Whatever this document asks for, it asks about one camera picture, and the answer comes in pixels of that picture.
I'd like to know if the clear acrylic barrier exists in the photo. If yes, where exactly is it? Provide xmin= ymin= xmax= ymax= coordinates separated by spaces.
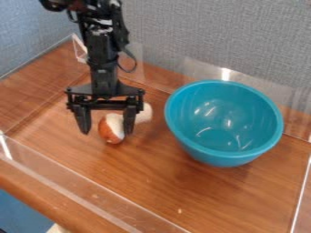
xmin=118 ymin=42 xmax=311 ymax=143
xmin=0 ymin=132 xmax=191 ymax=233

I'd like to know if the brown and white toy mushroom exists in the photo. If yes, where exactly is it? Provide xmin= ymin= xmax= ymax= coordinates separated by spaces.
xmin=97 ymin=102 xmax=154 ymax=146

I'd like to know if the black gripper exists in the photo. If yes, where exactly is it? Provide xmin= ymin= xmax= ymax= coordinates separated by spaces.
xmin=65 ymin=59 xmax=144 ymax=135

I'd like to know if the clear acrylic back barrier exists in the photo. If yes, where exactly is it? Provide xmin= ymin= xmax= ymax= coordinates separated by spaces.
xmin=118 ymin=42 xmax=311 ymax=143

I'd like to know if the clear acrylic corner bracket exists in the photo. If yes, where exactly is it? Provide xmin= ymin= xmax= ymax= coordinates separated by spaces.
xmin=72 ymin=34 xmax=88 ymax=64

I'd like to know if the black cable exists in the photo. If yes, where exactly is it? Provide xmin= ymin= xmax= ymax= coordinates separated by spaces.
xmin=114 ymin=48 xmax=138 ymax=75

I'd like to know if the blue plastic bowl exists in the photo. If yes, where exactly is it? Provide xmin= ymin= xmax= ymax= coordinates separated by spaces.
xmin=164 ymin=80 xmax=284 ymax=167

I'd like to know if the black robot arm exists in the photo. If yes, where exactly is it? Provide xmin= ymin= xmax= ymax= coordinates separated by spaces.
xmin=38 ymin=0 xmax=144 ymax=134

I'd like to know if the clear acrylic front barrier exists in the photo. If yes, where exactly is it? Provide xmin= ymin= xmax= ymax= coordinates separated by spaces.
xmin=0 ymin=132 xmax=191 ymax=233

